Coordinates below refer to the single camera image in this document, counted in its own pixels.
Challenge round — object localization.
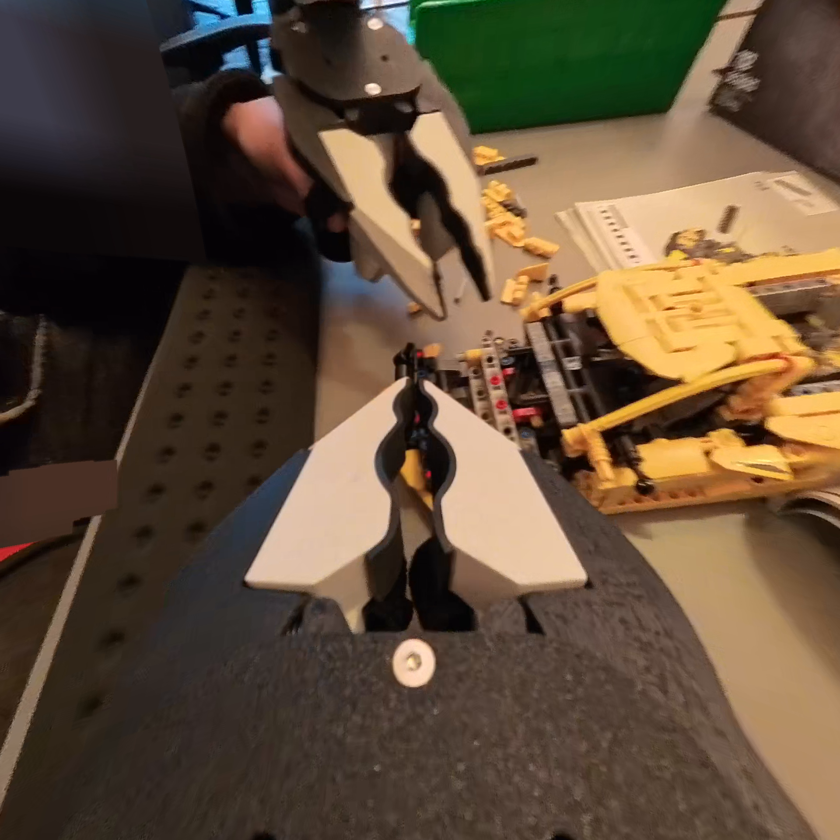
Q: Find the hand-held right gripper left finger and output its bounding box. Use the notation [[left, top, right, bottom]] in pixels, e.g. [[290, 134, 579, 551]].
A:
[[243, 379, 411, 632]]

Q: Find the black office chair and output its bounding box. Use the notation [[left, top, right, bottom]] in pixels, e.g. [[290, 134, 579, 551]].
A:
[[161, 0, 277, 76]]

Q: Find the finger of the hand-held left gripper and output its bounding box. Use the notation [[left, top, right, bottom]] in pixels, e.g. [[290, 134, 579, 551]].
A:
[[317, 126, 449, 321], [394, 110, 497, 304]]

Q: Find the green plastic bin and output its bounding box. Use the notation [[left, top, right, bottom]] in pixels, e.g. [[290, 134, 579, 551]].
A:
[[413, 0, 728, 135]]

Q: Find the person's left hand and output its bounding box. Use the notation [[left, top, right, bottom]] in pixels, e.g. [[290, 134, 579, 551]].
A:
[[222, 97, 352, 234]]

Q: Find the small red object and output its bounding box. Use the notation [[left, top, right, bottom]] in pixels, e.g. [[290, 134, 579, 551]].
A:
[[0, 541, 86, 578]]

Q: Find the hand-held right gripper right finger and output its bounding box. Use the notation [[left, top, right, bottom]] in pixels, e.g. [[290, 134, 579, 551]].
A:
[[422, 381, 588, 610]]

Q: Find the toy car set cardboard box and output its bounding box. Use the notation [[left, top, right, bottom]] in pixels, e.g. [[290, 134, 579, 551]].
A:
[[709, 0, 840, 198]]

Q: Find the grey desk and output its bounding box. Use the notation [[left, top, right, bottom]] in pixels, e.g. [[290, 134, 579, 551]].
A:
[[315, 0, 840, 834]]

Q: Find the open instruction booklet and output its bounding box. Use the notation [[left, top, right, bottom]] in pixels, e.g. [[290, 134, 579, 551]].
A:
[[556, 171, 840, 529]]

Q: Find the yellow toy brick car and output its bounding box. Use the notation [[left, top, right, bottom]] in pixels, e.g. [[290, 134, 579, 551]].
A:
[[392, 248, 840, 516]]

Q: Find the pile of yellow brick parts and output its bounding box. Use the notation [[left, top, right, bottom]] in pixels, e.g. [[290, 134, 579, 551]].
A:
[[407, 146, 562, 316]]

